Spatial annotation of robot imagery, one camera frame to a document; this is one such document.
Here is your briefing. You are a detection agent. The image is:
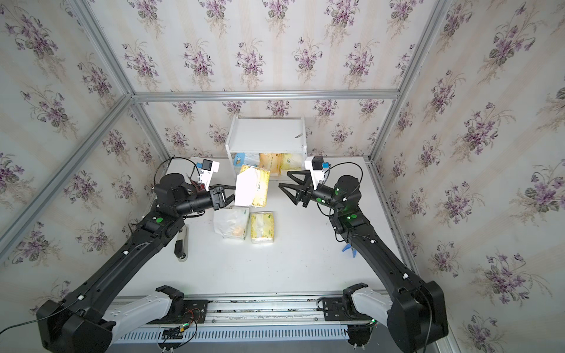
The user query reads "yellow lower tissue pack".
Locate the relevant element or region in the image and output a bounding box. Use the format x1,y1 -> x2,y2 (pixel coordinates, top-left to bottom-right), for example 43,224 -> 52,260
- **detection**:
280,153 -> 304,174

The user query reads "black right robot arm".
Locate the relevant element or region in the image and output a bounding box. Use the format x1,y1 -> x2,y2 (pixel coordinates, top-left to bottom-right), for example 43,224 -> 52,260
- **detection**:
279,170 -> 449,352

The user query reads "white green tissue pack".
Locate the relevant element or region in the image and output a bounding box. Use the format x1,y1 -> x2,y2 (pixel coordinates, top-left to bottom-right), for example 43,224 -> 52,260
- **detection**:
213,207 -> 250,241

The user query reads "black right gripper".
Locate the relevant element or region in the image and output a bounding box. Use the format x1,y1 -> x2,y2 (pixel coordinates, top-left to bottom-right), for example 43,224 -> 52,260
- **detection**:
280,170 -> 345,215

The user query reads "grey staple box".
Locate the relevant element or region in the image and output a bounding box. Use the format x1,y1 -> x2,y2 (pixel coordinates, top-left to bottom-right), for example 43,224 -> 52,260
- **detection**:
174,225 -> 189,262

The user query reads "white yellow tissue pack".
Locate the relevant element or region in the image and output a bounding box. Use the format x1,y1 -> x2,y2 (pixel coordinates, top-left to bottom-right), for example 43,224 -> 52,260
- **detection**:
235,165 -> 270,207

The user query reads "blue plastic clip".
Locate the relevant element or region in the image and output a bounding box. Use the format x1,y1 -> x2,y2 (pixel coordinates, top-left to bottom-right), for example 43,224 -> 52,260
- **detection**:
341,244 -> 358,258

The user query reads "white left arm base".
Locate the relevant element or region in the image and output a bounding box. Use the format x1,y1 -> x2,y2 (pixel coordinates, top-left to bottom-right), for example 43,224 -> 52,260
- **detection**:
103,285 -> 185,344

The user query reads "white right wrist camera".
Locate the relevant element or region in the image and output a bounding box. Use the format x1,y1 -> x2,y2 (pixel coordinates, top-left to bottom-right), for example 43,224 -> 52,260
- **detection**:
305,156 -> 330,189

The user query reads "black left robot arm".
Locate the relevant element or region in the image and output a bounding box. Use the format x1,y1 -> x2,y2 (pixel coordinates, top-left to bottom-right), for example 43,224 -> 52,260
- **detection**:
36,173 -> 235,352

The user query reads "orange tissue pack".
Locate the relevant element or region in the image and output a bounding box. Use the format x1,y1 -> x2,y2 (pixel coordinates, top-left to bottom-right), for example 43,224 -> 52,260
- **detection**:
258,153 -> 283,177

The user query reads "blue cartoon tissue pack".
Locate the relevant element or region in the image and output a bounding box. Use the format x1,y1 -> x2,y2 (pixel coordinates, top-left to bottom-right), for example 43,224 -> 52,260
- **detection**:
233,152 -> 260,168

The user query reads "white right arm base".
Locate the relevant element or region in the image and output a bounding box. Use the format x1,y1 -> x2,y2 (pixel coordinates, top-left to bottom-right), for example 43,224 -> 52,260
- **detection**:
342,282 -> 392,327

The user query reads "white two-tier shelf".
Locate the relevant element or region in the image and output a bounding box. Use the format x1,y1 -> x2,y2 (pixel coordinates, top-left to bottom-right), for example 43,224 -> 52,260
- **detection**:
225,116 -> 308,176

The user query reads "yellow floral tissue pack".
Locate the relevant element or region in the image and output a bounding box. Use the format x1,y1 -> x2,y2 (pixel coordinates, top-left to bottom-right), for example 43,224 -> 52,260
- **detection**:
250,212 -> 275,244

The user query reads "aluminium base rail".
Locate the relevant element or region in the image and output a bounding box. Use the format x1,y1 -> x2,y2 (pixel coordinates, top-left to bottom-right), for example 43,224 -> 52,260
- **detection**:
115,295 -> 351,350

